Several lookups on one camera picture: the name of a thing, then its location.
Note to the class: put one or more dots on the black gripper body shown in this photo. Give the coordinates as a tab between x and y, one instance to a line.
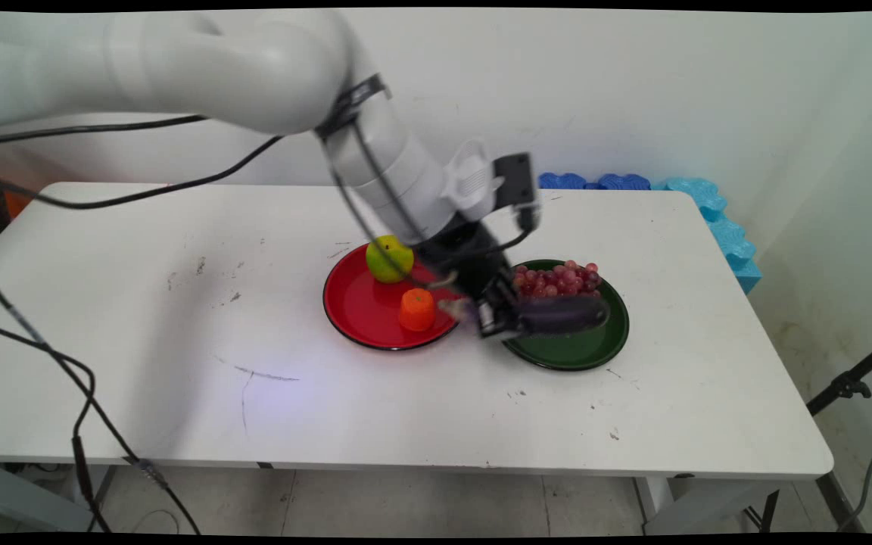
470	261

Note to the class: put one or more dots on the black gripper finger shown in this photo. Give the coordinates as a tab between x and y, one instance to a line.
490	319
513	297

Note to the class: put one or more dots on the purple toy eggplant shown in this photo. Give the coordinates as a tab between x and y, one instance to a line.
565	314

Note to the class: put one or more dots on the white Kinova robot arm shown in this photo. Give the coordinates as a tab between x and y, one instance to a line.
216	68

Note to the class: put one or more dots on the red grape bunch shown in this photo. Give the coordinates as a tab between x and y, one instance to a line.
557	280

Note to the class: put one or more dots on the orange toy fruit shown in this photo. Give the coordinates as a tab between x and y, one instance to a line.
416	310

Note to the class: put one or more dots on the yellow green toy apple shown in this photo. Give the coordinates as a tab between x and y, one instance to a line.
389	259

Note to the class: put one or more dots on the dark green round plate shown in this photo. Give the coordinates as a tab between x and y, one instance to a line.
580	348

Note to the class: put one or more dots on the red round plate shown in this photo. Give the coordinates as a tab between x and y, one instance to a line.
364	303

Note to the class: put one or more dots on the dark blue foam tile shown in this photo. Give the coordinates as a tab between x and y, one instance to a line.
562	181
622	182

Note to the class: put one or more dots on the light blue foam tile stack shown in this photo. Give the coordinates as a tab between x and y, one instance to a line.
724	227

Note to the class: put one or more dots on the white table leg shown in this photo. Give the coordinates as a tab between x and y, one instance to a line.
659	499

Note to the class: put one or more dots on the black tripod stand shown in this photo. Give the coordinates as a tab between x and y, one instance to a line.
848	386

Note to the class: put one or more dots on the grey table leg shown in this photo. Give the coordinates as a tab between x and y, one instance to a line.
27	499

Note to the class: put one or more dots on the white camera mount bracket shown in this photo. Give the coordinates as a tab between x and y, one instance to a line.
470	178

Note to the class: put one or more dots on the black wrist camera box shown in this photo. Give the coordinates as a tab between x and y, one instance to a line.
515	182

